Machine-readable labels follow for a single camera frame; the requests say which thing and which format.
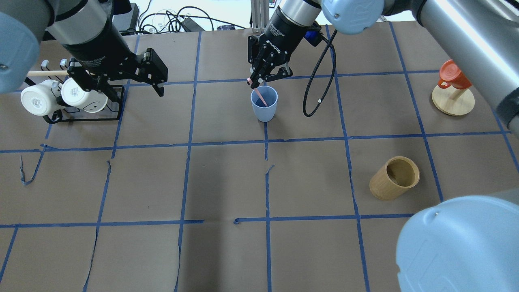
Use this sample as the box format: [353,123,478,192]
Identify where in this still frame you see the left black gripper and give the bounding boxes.
[63,20,168,98]

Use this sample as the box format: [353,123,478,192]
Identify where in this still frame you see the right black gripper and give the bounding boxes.
[248,8,311,86]

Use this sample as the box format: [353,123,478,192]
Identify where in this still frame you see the pink chopstick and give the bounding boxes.
[247,77,269,107]

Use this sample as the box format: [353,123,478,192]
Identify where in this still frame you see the light blue cup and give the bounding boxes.
[250,86,279,122]

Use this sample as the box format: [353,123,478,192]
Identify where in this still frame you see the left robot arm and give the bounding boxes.
[0,0,167,101]

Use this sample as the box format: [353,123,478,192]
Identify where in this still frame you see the orange cup on stand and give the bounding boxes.
[438,59,472,90]

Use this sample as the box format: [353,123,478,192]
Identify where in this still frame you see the white mug far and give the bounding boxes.
[61,78,109,113]

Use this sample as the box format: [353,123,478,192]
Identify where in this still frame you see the bamboo cylinder holder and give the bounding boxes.
[369,157,420,201]

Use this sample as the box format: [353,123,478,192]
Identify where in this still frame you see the round wooden mug stand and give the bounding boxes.
[431,86,475,116]

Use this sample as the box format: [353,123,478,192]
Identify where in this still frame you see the aluminium frame post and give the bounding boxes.
[251,0,270,35]

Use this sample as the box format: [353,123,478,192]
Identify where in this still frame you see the black wire mug rack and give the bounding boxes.
[20,59,125,124]

